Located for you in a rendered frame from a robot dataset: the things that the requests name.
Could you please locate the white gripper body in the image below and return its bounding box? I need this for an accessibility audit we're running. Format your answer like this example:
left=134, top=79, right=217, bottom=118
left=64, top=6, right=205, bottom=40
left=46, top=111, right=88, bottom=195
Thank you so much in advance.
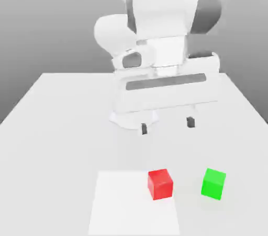
left=111, top=52, right=221, bottom=115

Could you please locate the small red cube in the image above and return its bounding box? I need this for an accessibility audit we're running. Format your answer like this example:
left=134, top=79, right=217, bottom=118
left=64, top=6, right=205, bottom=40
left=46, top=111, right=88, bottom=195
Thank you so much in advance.
left=147, top=168, right=174, bottom=201

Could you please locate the small green cube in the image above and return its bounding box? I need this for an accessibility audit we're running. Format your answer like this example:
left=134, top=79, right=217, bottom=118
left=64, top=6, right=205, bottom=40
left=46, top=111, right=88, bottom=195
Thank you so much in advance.
left=200, top=167, right=227, bottom=201

